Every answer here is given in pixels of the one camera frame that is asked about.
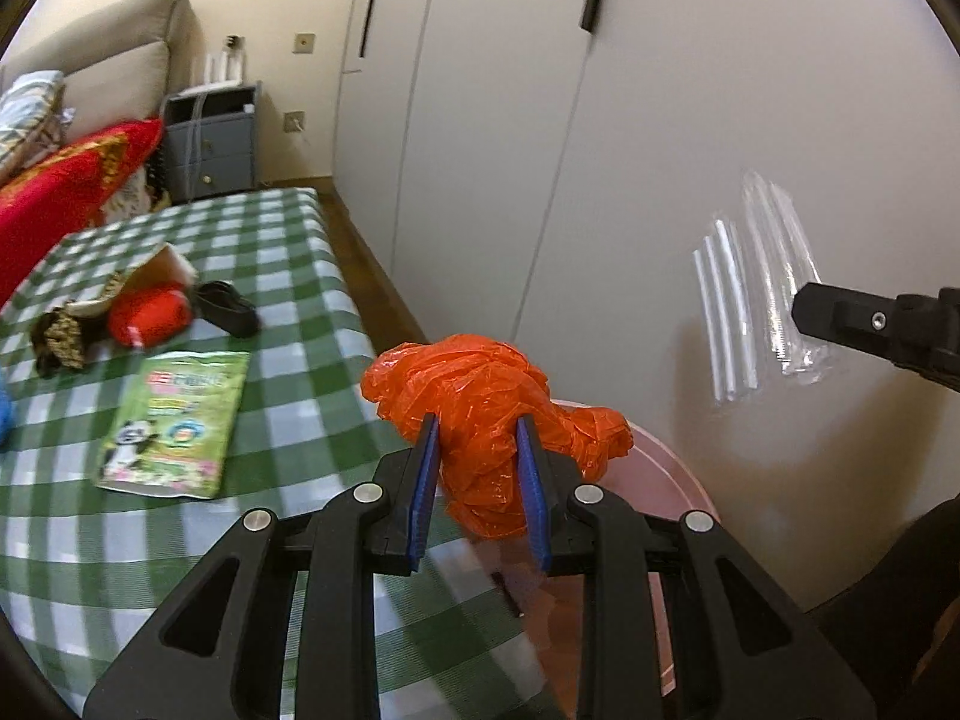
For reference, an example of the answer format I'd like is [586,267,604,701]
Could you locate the green snack packet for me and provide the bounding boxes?
[94,350,251,501]

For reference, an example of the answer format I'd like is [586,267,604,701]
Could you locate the white wardrobe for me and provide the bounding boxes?
[330,0,960,616]

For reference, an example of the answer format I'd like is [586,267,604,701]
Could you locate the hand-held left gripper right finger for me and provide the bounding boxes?
[516,416,878,720]

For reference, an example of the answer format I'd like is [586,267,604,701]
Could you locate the beige padded headboard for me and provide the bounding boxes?
[0,0,192,140]

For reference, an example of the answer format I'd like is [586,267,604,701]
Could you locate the red plastic wrapper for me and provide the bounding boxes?
[107,281,194,350]

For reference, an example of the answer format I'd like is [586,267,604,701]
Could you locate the white router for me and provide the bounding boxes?
[180,49,245,95]

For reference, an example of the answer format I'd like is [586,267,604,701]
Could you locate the black plastic wrapper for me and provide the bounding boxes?
[193,280,262,337]

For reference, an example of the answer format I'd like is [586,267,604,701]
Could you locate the white cable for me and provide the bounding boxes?
[186,94,207,200]

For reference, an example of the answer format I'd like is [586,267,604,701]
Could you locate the orange plastic bag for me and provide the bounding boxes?
[360,334,632,539]

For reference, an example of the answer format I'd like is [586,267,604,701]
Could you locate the torn paper bag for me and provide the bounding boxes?
[112,242,200,301]

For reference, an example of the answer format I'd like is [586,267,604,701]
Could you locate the person's black clothing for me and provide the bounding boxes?
[806,495,960,720]

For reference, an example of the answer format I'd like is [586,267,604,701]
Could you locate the gold black patterned wrapper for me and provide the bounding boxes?
[31,274,125,380]

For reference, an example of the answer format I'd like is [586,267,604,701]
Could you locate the red floral blanket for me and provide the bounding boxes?
[0,118,164,301]

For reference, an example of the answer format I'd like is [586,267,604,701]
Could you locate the blue checked quilt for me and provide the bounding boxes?
[0,71,76,185]

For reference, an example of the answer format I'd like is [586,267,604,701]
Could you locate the floral bed sheet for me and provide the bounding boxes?
[105,163,175,224]

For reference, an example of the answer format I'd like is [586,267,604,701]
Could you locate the pink bin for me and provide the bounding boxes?
[442,399,722,720]

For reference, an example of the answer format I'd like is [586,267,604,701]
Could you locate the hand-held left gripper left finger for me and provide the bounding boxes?
[81,414,443,720]

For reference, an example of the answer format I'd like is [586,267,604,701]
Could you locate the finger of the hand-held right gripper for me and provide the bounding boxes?
[793,281,901,361]
[900,291,960,393]

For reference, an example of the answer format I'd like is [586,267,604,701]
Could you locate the grey nightstand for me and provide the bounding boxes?
[161,81,263,203]

